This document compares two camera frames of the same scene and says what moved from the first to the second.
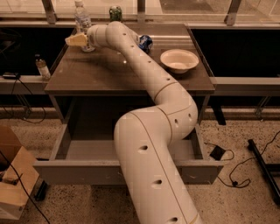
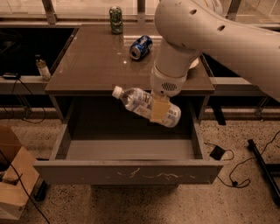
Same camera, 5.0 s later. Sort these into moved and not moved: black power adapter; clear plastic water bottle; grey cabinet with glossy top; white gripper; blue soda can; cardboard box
Moved: clear plastic water bottle; white gripper
Not moved: cardboard box; blue soda can; grey cabinet with glossy top; black power adapter
